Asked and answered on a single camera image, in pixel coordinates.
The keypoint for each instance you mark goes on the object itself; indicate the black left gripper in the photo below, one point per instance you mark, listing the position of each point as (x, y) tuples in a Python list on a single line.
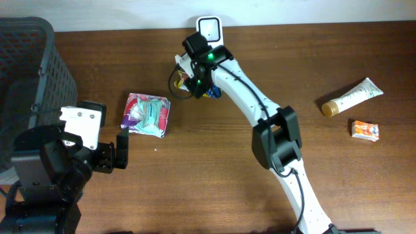
[(106, 156)]

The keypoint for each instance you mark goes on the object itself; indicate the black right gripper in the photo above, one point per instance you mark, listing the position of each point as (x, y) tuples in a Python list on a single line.
[(199, 83)]

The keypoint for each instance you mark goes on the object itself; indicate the blue yellow paste sachet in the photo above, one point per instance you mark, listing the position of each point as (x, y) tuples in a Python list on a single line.
[(213, 92)]

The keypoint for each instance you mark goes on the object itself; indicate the teal toilet tissue pack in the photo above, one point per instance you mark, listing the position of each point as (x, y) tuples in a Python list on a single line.
[(148, 114)]

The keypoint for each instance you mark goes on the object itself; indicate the red purple tissue pack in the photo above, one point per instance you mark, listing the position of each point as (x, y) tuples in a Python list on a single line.
[(128, 120)]

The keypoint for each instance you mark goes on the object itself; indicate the white shampoo tube gold cap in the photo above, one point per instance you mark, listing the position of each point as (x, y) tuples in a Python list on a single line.
[(361, 92)]

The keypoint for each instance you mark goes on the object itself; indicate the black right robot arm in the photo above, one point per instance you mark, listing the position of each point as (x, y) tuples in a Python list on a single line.
[(276, 139)]

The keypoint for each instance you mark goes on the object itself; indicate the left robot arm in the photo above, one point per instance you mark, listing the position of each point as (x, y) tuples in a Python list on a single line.
[(53, 167)]

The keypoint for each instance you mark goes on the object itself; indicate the white barcode scanner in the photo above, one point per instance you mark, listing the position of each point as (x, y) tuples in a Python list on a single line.
[(211, 28)]

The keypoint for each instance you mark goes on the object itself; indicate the grey plastic mesh basket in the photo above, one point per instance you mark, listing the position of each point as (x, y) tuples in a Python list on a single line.
[(35, 83)]

